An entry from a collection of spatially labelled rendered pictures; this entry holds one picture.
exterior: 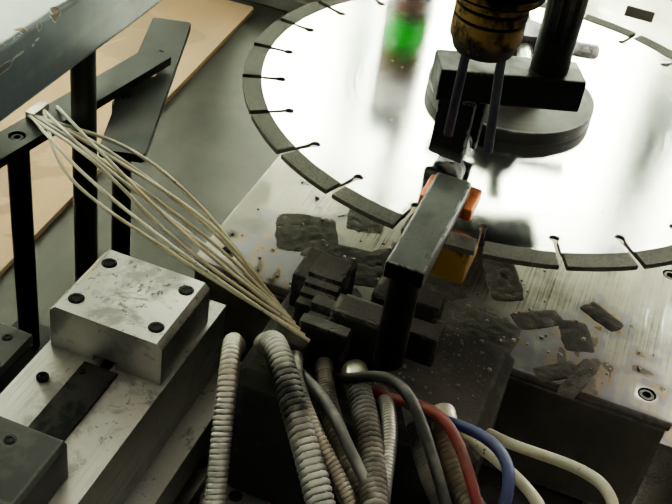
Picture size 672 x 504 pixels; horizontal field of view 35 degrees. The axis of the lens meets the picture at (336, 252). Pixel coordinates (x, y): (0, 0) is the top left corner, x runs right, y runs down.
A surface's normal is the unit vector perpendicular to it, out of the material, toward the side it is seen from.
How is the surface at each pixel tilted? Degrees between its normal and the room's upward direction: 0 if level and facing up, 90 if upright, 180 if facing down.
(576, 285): 0
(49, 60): 90
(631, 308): 0
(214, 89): 0
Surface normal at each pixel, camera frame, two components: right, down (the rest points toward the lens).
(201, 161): 0.13, -0.79
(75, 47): 0.93, 0.31
